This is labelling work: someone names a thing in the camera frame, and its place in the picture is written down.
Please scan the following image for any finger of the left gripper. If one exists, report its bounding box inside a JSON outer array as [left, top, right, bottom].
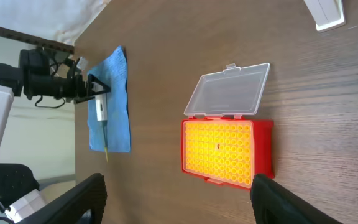
[[74, 73, 111, 105]]

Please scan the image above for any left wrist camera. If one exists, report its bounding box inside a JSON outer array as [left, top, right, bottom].
[[76, 57, 89, 71]]

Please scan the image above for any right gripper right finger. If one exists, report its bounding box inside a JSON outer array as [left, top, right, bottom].
[[249, 173, 344, 224]]

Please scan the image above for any black cable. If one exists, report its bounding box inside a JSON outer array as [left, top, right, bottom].
[[34, 54, 79, 110]]

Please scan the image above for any blue cloth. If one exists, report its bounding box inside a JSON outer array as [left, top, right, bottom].
[[86, 45, 132, 153]]

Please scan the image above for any white and blue stand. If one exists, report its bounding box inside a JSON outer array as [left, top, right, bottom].
[[303, 0, 346, 33]]

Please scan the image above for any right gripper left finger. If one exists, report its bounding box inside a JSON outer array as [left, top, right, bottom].
[[17, 172, 108, 224]]

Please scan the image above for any red and yellow tip box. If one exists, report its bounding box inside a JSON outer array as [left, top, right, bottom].
[[181, 63, 275, 190]]

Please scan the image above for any white pipette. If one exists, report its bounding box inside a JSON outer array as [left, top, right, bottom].
[[93, 83, 110, 163]]

